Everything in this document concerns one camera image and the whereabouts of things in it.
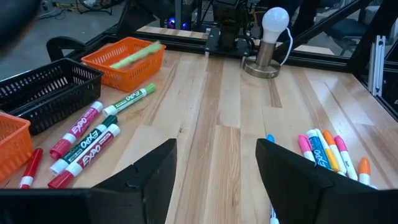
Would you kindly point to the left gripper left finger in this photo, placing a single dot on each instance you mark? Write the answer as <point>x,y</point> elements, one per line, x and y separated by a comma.
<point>146,193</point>

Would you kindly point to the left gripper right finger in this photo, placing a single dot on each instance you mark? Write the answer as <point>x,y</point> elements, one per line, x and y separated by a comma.
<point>304,199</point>

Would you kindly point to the yellow-capped white marker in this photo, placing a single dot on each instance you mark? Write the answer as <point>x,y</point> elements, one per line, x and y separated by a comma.
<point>332,160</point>

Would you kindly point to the blue Sharpie highlighter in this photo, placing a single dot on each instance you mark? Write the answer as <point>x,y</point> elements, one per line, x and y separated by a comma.
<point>318,152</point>

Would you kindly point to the pink-capped white marker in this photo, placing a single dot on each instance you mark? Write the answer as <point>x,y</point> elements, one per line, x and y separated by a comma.
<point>304,144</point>
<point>342,146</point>

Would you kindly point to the orange-capped white marker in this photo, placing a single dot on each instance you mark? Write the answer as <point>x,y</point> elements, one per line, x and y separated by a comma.
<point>363,168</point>
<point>329,138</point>

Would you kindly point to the blue-capped white marker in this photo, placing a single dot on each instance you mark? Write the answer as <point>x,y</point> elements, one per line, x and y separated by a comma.
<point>270,138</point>

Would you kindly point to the dark green Expo marker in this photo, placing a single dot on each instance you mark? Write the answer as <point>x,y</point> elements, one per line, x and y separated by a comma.
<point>84,144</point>

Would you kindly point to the magenta Expo marker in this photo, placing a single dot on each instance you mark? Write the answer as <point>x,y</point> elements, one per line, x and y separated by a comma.
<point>77,130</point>

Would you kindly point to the light green Expo marker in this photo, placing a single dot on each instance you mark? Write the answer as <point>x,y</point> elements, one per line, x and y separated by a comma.
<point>129,100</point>

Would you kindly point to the thin red Expo marker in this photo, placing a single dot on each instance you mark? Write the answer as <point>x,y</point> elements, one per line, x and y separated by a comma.
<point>31,169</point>

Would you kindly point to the yellow-green highlighter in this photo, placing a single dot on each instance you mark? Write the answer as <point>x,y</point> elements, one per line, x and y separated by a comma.
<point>136,55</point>

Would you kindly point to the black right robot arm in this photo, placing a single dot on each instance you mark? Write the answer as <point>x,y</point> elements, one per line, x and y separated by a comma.
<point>230,18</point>

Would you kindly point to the orange mesh basket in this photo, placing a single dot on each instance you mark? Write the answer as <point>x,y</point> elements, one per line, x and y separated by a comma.
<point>130,77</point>
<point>15,149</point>

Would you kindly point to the black mesh basket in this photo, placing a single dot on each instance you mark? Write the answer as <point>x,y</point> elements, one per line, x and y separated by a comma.
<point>62,102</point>

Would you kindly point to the black table clamp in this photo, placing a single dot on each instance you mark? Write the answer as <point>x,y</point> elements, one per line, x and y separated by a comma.
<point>62,42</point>

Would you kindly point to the dark office chair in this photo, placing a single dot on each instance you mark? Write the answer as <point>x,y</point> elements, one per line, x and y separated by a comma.
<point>345,31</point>

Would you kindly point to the brass lamp with white bulb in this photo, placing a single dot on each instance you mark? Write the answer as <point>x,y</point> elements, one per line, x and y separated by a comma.
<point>275,21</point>

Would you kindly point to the silver aluminium extrusion post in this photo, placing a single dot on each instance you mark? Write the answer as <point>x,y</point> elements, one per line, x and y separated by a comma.
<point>377,62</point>

